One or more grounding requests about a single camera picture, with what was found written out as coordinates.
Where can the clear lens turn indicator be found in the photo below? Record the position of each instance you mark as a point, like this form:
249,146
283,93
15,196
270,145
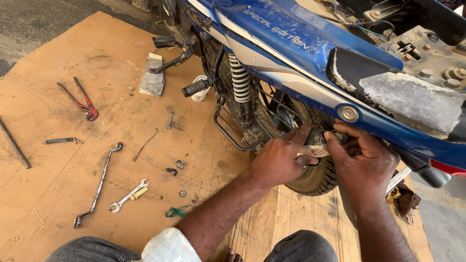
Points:
316,150

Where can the brown dirty rag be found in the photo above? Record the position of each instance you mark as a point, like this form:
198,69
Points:
406,202

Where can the long metal rod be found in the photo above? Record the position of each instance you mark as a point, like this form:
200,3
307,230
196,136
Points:
15,145

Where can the round metal washer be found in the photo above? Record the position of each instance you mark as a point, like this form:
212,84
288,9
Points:
182,193

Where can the red tail light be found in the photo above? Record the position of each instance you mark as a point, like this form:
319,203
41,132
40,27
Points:
446,169

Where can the person's right hand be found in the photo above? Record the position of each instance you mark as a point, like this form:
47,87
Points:
367,167

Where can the person's white shirt sleeve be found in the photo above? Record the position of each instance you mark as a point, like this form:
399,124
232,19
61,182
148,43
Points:
169,247

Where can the blue motorcycle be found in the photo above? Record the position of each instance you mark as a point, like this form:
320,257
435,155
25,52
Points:
284,32

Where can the silver open-end wrench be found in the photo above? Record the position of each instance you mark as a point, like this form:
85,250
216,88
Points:
125,199

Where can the small yellow tube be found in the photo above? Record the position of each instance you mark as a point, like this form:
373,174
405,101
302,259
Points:
139,193

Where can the black curved clip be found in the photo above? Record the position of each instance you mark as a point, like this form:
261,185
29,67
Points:
172,170

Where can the person's grey jeans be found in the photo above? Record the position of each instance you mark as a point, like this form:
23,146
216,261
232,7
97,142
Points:
302,247

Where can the small silver spanner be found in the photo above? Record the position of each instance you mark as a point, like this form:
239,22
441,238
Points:
169,122

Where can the grey stone block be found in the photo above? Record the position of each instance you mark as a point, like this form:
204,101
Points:
152,78

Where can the black rear tyre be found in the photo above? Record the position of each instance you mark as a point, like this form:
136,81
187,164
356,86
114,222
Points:
317,181

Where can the person's left hand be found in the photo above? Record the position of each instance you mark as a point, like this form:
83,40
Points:
278,162

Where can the white cup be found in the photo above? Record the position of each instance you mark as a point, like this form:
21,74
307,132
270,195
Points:
201,95

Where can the brown cardboard sheet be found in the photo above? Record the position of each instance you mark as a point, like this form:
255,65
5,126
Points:
91,171

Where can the person's foot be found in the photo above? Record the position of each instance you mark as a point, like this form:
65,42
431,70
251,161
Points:
233,256

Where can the silver metal clip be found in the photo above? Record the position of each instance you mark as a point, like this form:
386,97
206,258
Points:
180,164

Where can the black metal side guard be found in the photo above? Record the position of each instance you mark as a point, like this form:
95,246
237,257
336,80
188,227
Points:
219,125

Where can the black rubber footpeg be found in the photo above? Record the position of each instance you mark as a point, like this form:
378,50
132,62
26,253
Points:
195,88
163,41

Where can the black coil spring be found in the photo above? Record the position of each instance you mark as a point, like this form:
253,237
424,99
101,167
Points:
60,140

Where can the white shock absorber spring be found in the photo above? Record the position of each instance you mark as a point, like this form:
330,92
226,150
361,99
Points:
240,80

